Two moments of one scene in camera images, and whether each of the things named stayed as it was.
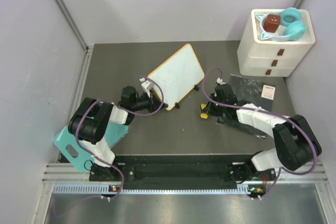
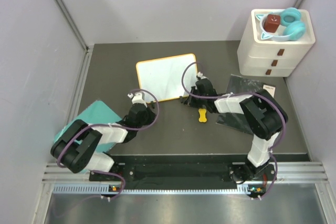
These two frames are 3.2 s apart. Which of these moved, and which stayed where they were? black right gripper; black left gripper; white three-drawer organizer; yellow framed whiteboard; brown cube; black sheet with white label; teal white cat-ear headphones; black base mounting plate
Moved: yellow framed whiteboard; black left gripper; black right gripper
Stayed: brown cube; black sheet with white label; white three-drawer organizer; teal white cat-ear headphones; black base mounting plate
